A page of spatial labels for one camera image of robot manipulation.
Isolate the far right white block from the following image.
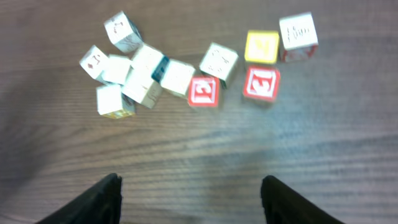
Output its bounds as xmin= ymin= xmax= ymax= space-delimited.
xmin=279 ymin=12 xmax=318 ymax=62

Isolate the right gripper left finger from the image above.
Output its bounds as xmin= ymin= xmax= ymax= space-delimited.
xmin=38 ymin=173 xmax=123 ymax=224

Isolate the soccer ball wooden block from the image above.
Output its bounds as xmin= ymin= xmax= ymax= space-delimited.
xmin=80 ymin=45 xmax=109 ymax=85

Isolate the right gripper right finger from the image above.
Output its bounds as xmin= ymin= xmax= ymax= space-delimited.
xmin=261 ymin=175 xmax=343 ymax=224

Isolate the red letter wooden block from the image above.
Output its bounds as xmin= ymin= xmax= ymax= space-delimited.
xmin=243 ymin=65 xmax=280 ymax=103

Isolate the sailboat blue wooden block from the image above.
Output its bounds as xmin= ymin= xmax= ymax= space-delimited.
xmin=122 ymin=69 xmax=162 ymax=109

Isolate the yellow top wooden block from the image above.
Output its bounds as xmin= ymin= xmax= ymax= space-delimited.
xmin=244 ymin=30 xmax=280 ymax=65

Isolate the top red picture block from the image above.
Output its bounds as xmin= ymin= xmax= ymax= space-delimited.
xmin=104 ymin=11 xmax=144 ymax=54

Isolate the blue sided picture block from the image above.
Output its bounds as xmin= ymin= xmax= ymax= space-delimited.
xmin=131 ymin=44 xmax=170 ymax=83

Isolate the yellow sided gift block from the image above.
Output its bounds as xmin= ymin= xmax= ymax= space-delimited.
xmin=96 ymin=84 xmax=136 ymax=119

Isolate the red face wooden block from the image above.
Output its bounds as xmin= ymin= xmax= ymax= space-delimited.
xmin=188 ymin=77 xmax=220 ymax=108

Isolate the ice cream wooden block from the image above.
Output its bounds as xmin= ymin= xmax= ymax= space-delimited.
xmin=103 ymin=54 xmax=131 ymax=85

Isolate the white tilted picture block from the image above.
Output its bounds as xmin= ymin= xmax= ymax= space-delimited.
xmin=199 ymin=42 xmax=239 ymax=89

